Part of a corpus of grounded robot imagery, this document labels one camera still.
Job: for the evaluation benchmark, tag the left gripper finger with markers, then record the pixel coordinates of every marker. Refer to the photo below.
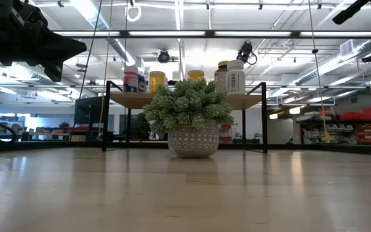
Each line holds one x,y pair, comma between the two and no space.
63,48

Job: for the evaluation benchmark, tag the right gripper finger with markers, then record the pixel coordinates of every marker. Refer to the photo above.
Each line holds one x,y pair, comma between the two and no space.
346,14

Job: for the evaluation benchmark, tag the blue medicine bottle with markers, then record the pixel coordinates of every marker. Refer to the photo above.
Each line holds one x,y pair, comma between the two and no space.
142,85

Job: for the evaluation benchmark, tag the yellow-lidded jar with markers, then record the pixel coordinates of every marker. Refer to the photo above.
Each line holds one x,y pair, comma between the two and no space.
195,76

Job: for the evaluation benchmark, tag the white air vent box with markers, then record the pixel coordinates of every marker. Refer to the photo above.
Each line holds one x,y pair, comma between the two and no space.
348,47

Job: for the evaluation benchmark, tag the dark monitor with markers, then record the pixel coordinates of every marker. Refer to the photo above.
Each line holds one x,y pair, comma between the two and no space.
89,112

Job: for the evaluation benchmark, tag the white-capped bottle red label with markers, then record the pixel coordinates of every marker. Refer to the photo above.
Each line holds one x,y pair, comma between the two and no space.
130,82

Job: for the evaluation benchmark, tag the background workbench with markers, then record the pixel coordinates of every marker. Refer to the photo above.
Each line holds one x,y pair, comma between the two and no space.
60,130

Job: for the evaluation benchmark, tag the yellow translucent pill bottle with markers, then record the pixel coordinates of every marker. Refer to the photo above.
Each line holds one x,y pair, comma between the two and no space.
157,82

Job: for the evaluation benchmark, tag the shelving with red bins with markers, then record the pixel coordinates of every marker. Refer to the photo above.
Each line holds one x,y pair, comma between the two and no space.
366,129

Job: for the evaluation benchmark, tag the white bottle white cap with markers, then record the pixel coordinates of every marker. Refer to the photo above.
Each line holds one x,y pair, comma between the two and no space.
235,79

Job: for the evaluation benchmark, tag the green artificial plant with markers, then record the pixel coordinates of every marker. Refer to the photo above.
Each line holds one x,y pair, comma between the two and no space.
188,103

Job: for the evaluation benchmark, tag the grey patterned plant pot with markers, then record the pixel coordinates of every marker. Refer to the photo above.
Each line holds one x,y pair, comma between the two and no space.
193,141

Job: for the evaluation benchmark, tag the red and white bottle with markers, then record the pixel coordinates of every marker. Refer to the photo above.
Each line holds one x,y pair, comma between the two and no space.
225,133

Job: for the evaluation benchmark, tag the bright round ceiling duct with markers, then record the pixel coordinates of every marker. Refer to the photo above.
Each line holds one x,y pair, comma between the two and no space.
92,13

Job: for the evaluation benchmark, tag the silver ceiling duct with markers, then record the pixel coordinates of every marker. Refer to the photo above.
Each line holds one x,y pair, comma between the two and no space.
327,66

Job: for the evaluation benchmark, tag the wooden shelf black frame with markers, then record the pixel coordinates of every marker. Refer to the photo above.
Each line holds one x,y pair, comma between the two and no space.
127,100

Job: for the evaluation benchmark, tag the black table edge rail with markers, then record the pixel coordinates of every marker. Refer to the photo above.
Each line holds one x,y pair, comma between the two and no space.
43,145

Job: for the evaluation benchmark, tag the round black camera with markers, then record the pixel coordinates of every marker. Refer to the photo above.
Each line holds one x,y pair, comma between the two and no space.
164,57

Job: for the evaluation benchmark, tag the frame beam with light strips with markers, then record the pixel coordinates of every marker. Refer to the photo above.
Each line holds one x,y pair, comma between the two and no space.
166,33

